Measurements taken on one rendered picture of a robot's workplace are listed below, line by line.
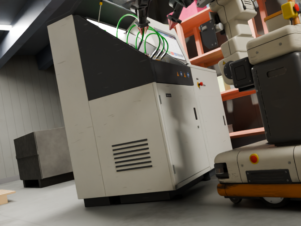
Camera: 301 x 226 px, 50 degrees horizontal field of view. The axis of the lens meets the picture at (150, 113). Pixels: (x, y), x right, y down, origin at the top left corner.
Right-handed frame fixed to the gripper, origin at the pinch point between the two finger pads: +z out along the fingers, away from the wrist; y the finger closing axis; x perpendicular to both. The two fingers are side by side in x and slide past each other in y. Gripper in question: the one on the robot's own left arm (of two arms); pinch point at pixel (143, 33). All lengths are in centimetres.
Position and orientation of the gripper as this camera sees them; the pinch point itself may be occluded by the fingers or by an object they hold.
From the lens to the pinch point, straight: 250.3
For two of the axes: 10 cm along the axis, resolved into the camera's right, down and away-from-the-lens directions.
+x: 4.8, 5.5, -6.8
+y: -8.7, 3.6, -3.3
